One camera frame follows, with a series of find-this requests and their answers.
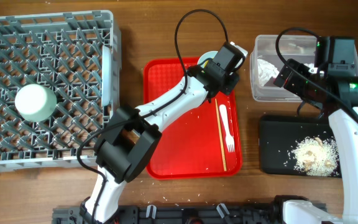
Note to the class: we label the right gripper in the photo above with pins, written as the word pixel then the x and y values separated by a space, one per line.
pixel 291 84

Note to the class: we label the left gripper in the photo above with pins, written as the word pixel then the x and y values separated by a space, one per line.
pixel 233 83

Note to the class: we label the leftover rice and food scraps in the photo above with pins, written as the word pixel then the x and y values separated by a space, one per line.
pixel 317 157

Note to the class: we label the light blue round plate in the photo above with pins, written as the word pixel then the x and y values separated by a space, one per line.
pixel 106 76

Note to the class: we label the light blue rice bowl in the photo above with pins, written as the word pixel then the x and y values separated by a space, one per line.
pixel 35 102

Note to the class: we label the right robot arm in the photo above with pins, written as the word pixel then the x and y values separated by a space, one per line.
pixel 335 55

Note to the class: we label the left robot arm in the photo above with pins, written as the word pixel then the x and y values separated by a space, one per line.
pixel 125 146

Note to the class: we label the clear plastic waste bin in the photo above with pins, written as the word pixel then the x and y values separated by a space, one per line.
pixel 298 47

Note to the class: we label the grey plastic dishwasher rack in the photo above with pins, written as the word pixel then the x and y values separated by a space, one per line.
pixel 63 52

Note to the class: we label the wooden chopstick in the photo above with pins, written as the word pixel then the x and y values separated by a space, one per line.
pixel 220 136

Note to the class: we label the light blue small bowl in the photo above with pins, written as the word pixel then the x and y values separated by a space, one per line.
pixel 206 56

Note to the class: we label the crumpled white tissue left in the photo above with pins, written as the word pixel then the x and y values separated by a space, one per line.
pixel 266 71

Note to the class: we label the black plastic tray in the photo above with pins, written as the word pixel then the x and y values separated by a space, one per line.
pixel 279 135

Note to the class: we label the white plastic fork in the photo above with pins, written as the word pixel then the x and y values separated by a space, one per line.
pixel 229 139

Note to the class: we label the red plastic serving tray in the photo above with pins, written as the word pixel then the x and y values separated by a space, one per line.
pixel 190 148

